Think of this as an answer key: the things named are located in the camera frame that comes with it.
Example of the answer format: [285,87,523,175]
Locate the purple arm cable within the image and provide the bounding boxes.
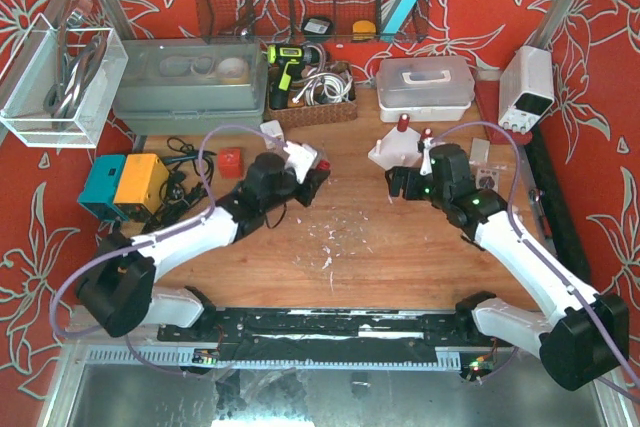
[429,121,640,403]
[49,125,291,378]

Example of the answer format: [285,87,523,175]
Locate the green black cordless drill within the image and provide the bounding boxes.
[266,43,325,110]

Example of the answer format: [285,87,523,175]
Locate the white clear lidded case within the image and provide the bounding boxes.
[376,56,475,123]

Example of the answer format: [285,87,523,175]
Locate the grey slotted cable duct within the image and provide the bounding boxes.
[84,344,462,373]

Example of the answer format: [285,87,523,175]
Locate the grey metal plate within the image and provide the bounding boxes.
[469,138,491,166]

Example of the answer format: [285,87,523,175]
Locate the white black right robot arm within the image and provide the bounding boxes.
[385,144,629,391]

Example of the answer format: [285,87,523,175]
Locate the black wire wall basket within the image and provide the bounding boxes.
[196,0,429,43]

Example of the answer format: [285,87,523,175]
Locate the white bench power supply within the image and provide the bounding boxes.
[498,46,555,134]

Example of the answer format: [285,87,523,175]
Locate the black tangled cables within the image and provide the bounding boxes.
[111,135,221,248]

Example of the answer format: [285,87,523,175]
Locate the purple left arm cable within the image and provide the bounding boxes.
[49,125,291,378]

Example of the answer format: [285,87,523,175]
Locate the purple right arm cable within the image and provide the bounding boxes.
[429,121,640,403]

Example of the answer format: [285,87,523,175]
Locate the grey plastic storage box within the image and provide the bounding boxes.
[113,39,268,136]

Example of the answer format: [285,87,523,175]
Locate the clear acrylic wall box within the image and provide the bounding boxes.
[1,15,128,149]

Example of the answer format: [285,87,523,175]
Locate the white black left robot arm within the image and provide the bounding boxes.
[75,152,330,338]

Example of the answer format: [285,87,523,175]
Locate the yellow tape measure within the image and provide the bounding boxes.
[351,20,377,42]

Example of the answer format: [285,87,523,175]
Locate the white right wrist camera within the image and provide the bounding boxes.
[418,137,435,177]

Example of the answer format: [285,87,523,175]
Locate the brown wicker basket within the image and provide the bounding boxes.
[265,61,358,129]

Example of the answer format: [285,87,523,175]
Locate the red cube box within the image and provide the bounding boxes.
[217,147,244,179]

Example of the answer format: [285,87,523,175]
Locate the orange soldering station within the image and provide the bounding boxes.
[114,153,169,223]

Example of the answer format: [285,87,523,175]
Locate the bagged timer switch module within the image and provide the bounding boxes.
[475,164,507,193]

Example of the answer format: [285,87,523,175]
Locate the white peg base plate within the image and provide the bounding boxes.
[368,122,425,171]

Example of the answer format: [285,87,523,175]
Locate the teal box device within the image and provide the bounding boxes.
[77,154,127,221]

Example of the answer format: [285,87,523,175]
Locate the grey coiled hose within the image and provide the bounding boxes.
[43,21,108,129]

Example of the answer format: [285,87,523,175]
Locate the white power adapter cube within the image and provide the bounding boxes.
[259,120,285,150]

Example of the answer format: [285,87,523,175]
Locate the white coiled cable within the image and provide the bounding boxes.
[291,71,354,107]

